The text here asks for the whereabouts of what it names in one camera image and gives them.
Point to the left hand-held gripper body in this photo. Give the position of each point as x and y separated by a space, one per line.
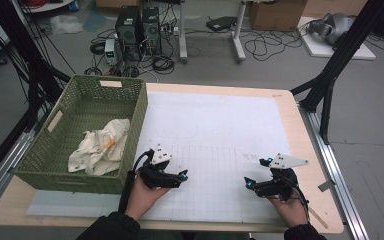
156 178

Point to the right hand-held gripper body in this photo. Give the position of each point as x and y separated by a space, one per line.
280 186

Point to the cream printed cloth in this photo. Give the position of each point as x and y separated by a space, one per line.
103 150

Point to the green woven basket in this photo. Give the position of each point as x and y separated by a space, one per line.
90 100

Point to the person's left hand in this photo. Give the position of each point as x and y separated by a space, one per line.
143 200

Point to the person's right hand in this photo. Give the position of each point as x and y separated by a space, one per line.
291 210

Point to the grey tape piece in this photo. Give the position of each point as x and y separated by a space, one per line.
326 186

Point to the white grid mat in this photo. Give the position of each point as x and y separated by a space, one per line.
213 133

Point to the white floor board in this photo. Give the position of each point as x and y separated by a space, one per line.
320 48

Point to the white desk leg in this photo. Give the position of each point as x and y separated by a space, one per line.
182 33
238 36

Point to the grey power supply unit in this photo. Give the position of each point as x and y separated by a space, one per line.
110 51

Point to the flat black box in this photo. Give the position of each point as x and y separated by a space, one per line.
220 23

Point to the large cardboard box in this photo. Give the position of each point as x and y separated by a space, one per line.
276 15

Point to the narrow black computer tower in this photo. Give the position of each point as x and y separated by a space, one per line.
151 30

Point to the wide black computer tower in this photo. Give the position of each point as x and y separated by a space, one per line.
128 31

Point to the grey rounded device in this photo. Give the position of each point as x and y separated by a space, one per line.
333 26

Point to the clear plastic bag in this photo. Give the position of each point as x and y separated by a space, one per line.
66 25

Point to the aluminium rail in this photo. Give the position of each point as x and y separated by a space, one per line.
3 166
340 186

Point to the black frame stand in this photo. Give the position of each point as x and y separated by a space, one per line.
343 50
23 50

